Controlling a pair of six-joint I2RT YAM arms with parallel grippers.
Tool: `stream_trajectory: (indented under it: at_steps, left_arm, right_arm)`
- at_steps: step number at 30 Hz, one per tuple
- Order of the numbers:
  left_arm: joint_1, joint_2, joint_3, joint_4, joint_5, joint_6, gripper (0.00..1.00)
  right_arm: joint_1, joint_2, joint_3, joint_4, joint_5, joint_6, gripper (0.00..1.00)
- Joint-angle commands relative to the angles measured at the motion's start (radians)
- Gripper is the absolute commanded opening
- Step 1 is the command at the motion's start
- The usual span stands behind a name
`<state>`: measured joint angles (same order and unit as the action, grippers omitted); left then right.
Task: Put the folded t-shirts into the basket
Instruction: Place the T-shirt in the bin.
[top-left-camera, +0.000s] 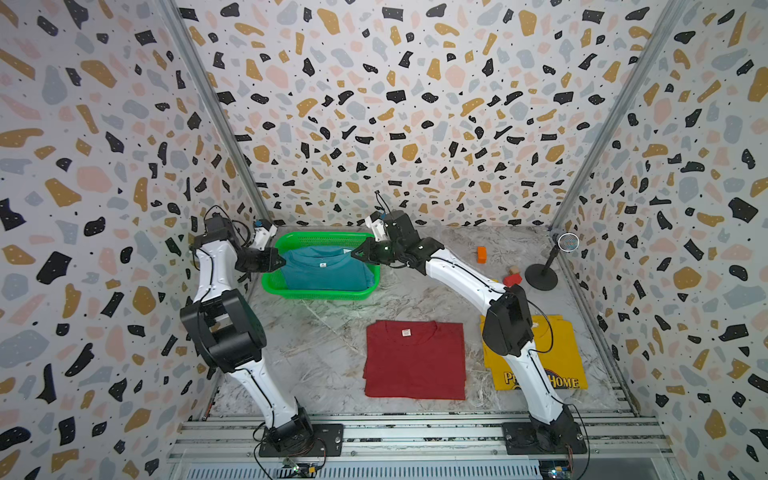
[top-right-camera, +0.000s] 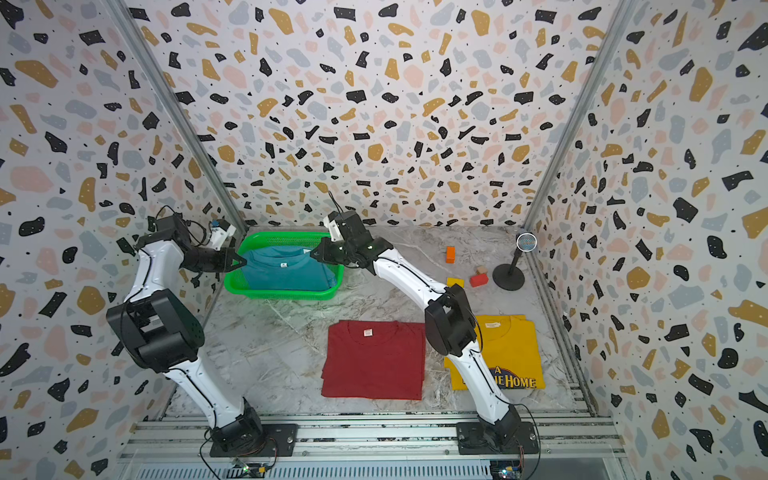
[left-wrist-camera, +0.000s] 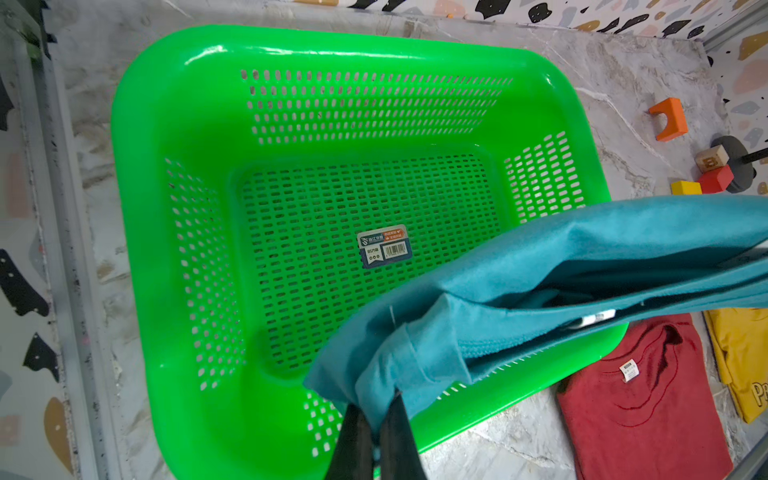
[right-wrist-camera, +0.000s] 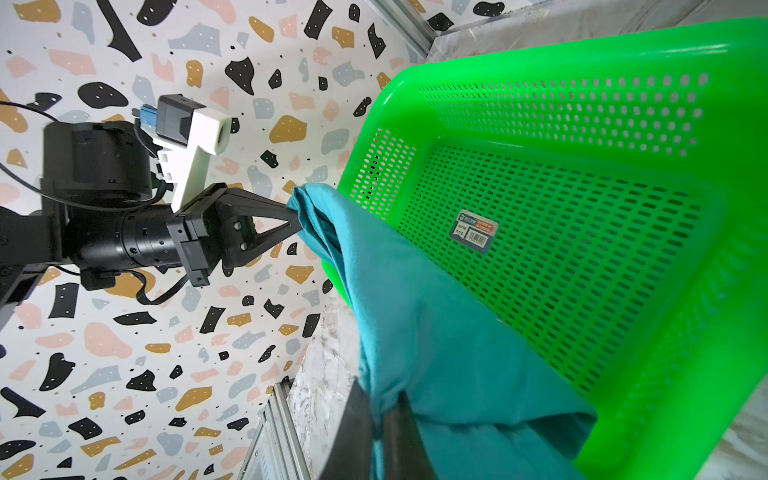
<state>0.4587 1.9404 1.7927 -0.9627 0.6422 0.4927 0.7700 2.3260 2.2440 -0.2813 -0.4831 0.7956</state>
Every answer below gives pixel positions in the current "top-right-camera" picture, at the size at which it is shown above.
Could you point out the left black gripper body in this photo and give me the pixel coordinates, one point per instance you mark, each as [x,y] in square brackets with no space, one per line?
[207,260]

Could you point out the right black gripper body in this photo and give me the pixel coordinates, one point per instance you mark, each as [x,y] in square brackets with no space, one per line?
[337,252]

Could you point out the green plastic basket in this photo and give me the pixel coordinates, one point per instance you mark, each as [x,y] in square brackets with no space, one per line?
[234,281]

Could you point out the teal t-shirt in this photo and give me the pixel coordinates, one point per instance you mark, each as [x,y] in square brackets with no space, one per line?
[283,268]

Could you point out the red t-shirt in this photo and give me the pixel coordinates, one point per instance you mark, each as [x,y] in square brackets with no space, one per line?
[375,360]

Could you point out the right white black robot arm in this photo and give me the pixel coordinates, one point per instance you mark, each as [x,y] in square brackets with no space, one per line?
[449,321]

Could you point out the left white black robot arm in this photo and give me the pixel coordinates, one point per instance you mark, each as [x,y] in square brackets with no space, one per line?
[161,334]

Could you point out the yellow printed folded t-shirt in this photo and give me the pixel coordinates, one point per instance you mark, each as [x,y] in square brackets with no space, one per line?
[510,350]

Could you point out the orange wooden block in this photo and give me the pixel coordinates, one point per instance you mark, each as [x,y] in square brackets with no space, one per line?
[450,255]

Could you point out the yellow wooden block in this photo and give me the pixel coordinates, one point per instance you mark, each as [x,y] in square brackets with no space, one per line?
[455,282]

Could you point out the red wooden block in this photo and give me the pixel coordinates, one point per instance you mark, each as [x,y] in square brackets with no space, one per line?
[479,280]

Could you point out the black stand with round gauge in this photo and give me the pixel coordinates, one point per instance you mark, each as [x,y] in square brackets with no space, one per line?
[510,277]

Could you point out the left green circuit board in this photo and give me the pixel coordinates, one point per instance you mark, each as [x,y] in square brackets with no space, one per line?
[253,470]

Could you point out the green circuit board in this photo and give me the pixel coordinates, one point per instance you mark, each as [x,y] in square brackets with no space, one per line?
[253,470]
[506,470]

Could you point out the right green circuit board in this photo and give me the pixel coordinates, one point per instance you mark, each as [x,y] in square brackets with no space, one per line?
[506,470]

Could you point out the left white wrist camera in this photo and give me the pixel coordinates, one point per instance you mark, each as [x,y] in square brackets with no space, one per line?
[221,231]

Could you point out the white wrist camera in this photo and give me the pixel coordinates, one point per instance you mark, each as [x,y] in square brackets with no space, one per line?
[221,231]
[330,223]

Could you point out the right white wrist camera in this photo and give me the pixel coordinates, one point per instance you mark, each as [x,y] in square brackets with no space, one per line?
[330,223]

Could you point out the aluminium rail frame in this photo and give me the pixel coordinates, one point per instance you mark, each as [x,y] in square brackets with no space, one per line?
[379,446]

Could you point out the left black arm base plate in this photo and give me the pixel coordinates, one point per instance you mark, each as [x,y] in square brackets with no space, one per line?
[272,440]

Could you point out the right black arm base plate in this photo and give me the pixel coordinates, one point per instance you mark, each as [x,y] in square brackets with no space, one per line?
[478,438]

